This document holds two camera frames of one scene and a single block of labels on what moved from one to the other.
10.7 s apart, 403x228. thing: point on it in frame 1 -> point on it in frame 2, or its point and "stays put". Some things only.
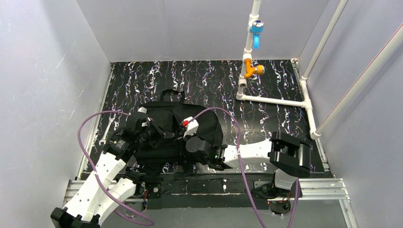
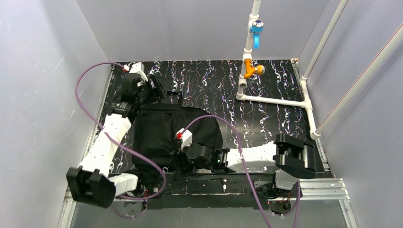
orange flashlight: (258, 70) stays put
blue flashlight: (256, 29) stays put
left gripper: (153, 128) -> (154, 86)
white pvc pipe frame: (304, 104) stays put
